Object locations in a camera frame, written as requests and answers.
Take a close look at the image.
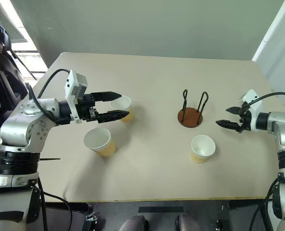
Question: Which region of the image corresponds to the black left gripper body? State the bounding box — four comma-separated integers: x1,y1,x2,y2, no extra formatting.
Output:
75,93,100,123

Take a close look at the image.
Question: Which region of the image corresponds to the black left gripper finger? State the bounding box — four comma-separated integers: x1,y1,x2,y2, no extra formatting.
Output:
91,91,122,103
96,110,130,124

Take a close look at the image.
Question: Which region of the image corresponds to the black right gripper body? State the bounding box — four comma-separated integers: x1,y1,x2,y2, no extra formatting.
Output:
237,102,252,133

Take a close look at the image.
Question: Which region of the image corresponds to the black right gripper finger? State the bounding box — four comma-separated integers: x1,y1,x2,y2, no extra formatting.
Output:
225,106,242,115
215,119,241,132

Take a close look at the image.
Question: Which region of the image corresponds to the yellow paper cup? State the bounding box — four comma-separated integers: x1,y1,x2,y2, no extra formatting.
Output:
109,95,135,123
190,134,217,164
83,127,117,158

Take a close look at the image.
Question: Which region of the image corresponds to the white door panel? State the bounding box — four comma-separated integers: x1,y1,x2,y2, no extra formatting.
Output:
251,0,285,80

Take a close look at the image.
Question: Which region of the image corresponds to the black chair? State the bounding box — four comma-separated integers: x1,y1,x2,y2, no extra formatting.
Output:
0,13,29,143

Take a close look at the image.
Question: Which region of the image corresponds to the black tape strip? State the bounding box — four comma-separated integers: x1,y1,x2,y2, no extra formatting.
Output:
138,206,184,214

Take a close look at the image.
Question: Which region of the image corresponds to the dark rounded shape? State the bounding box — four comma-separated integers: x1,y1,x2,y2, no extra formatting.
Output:
176,213,202,231
119,214,150,231

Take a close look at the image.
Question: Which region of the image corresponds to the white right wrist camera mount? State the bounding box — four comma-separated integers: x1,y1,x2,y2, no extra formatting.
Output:
238,89,264,132

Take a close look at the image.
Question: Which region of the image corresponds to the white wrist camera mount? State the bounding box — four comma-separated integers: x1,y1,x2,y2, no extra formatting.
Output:
65,69,88,125
238,89,264,132

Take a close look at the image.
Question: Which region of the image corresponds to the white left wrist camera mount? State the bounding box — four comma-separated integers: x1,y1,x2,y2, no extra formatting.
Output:
65,69,88,125

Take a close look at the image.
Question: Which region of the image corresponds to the brown cup holder stand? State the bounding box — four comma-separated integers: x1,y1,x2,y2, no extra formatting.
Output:
177,89,209,128

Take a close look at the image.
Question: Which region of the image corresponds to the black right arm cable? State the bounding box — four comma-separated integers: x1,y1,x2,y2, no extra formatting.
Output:
243,91,285,109

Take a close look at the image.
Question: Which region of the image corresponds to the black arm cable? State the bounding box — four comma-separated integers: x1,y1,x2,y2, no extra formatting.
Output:
243,91,285,109
27,69,71,125

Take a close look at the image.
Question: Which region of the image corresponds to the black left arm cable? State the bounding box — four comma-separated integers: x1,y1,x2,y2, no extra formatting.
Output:
27,69,71,125

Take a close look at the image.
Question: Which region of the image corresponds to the black right body cable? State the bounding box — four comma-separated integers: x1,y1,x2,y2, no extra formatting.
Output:
249,177,279,231

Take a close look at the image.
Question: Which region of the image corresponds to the black body cable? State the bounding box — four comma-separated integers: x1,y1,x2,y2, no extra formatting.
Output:
249,177,279,231
37,177,73,231

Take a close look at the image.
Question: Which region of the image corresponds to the black left body cable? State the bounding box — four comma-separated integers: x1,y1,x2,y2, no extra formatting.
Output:
37,177,73,231

